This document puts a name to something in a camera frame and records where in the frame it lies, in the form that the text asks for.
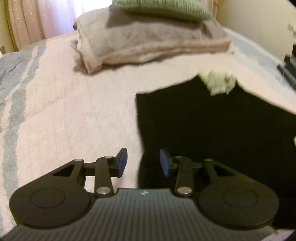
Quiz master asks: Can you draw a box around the black garment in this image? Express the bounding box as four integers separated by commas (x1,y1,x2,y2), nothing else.
135,75,296,209

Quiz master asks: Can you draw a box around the green knitted pillow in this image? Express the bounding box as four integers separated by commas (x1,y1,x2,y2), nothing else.
109,0,214,22

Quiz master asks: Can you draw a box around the pink curtain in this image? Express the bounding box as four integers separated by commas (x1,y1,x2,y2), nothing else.
4,1,76,51

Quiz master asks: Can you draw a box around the folded beige blanket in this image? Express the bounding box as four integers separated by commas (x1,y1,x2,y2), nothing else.
74,8,231,74

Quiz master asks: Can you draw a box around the stack of dark folded clothes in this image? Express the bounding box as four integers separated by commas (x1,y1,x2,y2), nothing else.
277,43,296,90

